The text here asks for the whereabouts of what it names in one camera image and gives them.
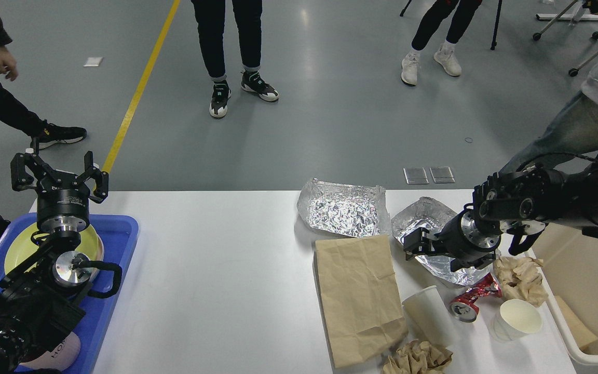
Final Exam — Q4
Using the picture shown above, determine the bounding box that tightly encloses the yellow plate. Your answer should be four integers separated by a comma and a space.
3, 223, 97, 274

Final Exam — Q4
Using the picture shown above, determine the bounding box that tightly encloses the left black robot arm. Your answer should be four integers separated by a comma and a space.
0, 150, 123, 373

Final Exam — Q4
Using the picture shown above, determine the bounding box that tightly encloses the crushed red can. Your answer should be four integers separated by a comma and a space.
448, 272, 502, 323

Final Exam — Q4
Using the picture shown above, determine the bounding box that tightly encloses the person in white sneakers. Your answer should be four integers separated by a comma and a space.
401, 0, 484, 87

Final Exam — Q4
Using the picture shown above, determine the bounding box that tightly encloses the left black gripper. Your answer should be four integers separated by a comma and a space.
10, 151, 109, 233

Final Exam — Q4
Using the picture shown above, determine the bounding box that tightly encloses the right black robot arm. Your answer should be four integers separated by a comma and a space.
400, 155, 598, 272

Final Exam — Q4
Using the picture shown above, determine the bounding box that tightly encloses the crumpled foil sheet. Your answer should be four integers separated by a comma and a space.
391, 196, 493, 288
296, 178, 392, 237

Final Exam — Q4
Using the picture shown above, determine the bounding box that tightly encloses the crumpled foil sheet right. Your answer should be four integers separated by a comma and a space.
391, 196, 493, 288

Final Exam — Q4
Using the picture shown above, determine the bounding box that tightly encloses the blue plastic tray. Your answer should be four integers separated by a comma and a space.
0, 213, 139, 373

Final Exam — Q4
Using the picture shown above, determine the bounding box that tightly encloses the pink mug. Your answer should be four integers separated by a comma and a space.
20, 332, 81, 371

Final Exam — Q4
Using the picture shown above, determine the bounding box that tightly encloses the white paper cup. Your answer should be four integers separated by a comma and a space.
402, 286, 460, 346

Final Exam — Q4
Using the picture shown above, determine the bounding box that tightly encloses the beige plastic bin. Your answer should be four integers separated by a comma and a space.
527, 223, 598, 366

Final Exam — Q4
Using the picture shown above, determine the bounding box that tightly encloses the brown paper bag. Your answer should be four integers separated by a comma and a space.
315, 235, 408, 368

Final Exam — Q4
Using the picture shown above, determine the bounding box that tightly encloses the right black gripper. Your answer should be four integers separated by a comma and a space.
403, 210, 501, 272

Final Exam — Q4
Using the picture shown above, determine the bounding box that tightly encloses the brown paper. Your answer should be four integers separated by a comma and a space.
381, 339, 453, 373
493, 257, 548, 308

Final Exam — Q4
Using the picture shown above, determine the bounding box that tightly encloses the metal floor plate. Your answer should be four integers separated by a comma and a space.
403, 167, 430, 185
429, 166, 456, 184

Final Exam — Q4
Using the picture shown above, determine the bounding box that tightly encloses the crumpled foil sheet left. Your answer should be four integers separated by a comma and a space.
296, 178, 392, 237

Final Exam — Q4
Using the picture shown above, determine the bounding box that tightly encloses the person in black sneakers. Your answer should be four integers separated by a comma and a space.
191, 0, 280, 119

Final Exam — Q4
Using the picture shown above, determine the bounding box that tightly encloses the pink plate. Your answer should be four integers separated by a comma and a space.
90, 233, 104, 282

